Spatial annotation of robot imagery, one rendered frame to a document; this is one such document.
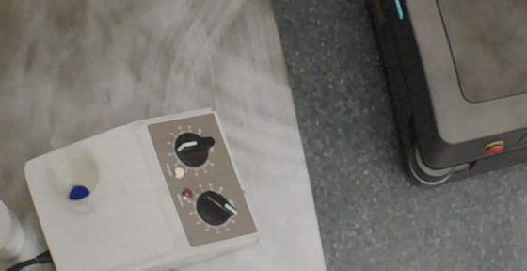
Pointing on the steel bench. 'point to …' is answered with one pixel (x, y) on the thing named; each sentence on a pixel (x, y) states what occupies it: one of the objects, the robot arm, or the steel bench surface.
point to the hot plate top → (103, 226)
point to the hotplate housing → (182, 254)
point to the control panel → (200, 180)
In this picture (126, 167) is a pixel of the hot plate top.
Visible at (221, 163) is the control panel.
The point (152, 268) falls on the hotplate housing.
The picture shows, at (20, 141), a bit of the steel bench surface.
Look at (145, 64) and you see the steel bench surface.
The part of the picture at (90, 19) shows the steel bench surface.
